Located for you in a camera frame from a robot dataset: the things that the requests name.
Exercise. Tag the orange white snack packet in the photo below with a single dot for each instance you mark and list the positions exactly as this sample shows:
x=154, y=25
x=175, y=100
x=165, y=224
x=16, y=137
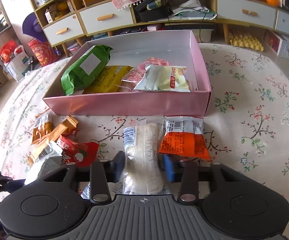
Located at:
x=184, y=136

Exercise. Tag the white shopping bag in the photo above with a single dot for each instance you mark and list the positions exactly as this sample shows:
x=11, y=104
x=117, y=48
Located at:
x=15, y=59

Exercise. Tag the black storage tray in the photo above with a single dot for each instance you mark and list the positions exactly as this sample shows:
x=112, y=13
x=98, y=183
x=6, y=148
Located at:
x=152, y=10

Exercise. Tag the pale green biscuit packet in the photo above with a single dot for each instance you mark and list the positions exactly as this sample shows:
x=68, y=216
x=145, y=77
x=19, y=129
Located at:
x=164, y=78

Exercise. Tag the green snack pack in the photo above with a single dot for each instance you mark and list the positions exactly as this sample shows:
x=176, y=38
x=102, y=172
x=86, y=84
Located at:
x=82, y=73

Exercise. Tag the white decorative box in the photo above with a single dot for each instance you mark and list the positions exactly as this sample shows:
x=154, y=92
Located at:
x=279, y=43

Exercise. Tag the yellow egg tray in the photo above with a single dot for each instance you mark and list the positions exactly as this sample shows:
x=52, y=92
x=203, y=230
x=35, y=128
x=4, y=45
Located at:
x=239, y=38

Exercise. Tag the red lantern bag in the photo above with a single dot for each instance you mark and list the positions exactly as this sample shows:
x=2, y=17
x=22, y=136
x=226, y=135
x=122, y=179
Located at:
x=43, y=52

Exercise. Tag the wooden tv cabinet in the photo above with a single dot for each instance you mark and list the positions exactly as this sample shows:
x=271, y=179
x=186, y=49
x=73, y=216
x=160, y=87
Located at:
x=66, y=20

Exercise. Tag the pink cardboard box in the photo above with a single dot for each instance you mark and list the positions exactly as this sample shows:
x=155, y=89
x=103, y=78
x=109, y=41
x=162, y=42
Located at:
x=178, y=47

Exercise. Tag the floral tablecloth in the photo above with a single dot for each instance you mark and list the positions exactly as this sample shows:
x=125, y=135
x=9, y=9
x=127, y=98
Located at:
x=246, y=127

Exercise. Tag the yellow snack packet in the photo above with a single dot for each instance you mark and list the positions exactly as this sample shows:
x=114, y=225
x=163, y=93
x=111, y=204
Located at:
x=108, y=80

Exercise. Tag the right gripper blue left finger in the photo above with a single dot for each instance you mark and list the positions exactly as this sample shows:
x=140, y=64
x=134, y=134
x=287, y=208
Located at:
x=116, y=167

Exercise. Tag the gold snack bar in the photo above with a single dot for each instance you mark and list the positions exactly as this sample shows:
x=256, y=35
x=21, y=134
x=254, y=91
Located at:
x=66, y=127

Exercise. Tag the lotus root chip packet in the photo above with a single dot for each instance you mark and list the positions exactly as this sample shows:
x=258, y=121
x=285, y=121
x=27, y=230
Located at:
x=42, y=126

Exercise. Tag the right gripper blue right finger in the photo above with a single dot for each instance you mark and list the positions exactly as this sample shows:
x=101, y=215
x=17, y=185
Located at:
x=173, y=167

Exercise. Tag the clear rice cracker pack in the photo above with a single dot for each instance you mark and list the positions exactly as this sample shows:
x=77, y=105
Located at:
x=141, y=173

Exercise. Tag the pink nougat pack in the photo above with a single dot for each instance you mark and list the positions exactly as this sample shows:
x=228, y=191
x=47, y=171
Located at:
x=136, y=74

